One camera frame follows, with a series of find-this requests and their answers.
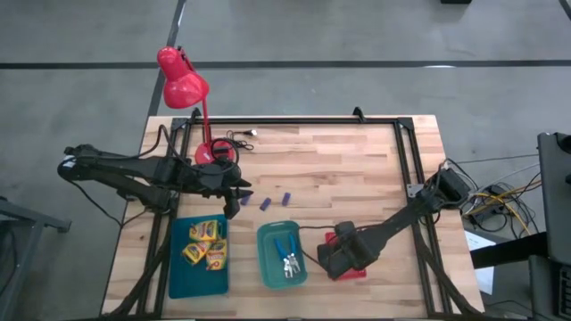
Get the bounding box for dark blue plastic bin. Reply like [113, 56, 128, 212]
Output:
[168, 213, 230, 300]

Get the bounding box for dark computer cart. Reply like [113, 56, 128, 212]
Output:
[470, 131, 571, 321]

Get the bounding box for red desk lamp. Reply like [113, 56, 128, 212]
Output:
[156, 45, 238, 167]

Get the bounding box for grey metal furniture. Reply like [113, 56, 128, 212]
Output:
[0, 195, 72, 321]

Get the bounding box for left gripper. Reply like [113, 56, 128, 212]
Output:
[191, 160, 255, 220]

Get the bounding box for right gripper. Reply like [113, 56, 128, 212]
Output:
[315, 219, 381, 282]

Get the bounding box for blue-handled pliers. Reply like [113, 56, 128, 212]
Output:
[272, 236, 294, 279]
[286, 232, 303, 275]

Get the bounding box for green plastic bin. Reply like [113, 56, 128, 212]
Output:
[255, 219, 309, 290]

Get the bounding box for white paper sheet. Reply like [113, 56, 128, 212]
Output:
[463, 229, 497, 296]

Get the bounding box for red perforated plastic basket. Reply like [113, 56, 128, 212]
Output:
[324, 229, 368, 283]

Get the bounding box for black lamp power cable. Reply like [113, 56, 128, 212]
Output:
[225, 128, 259, 152]

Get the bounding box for tangled floor cable bundle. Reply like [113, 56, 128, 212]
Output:
[443, 153, 543, 237]

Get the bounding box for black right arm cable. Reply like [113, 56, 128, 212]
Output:
[296, 222, 343, 269]

